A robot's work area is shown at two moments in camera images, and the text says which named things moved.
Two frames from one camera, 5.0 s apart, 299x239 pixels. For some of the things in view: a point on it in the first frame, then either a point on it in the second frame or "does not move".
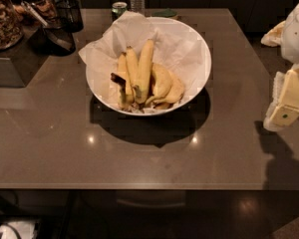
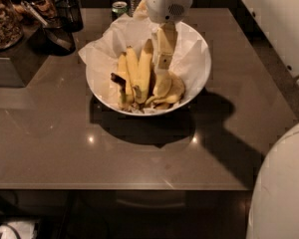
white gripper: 296,34 to 164,4
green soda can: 118,9 does not move
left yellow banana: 126,99 does not move
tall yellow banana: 143,86 does not move
